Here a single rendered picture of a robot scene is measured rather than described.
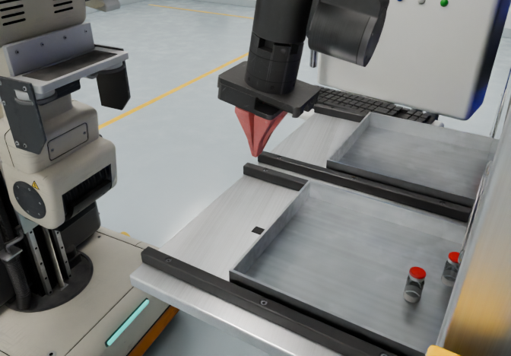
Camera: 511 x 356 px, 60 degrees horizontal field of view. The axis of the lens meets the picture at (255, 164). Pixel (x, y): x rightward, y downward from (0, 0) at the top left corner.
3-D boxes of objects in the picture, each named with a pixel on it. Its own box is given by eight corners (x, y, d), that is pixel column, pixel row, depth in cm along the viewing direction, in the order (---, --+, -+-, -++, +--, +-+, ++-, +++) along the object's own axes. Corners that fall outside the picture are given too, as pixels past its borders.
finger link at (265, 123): (260, 175, 53) (274, 104, 47) (209, 151, 55) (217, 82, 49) (284, 150, 58) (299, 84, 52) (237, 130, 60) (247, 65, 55)
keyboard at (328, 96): (434, 121, 125) (436, 112, 124) (416, 139, 116) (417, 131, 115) (312, 89, 147) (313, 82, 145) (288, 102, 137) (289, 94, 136)
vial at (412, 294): (421, 294, 60) (428, 271, 58) (417, 306, 58) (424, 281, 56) (405, 288, 61) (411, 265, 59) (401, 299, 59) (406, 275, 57)
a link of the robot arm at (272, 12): (275, -36, 47) (250, -28, 42) (337, -18, 44) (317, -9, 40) (265, 30, 50) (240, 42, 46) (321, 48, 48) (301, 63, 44)
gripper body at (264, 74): (295, 123, 47) (310, 57, 43) (214, 90, 50) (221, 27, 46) (318, 102, 52) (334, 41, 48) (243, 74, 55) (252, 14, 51)
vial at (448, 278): (458, 279, 62) (466, 254, 60) (456, 289, 61) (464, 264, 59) (442, 274, 63) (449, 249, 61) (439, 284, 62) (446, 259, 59)
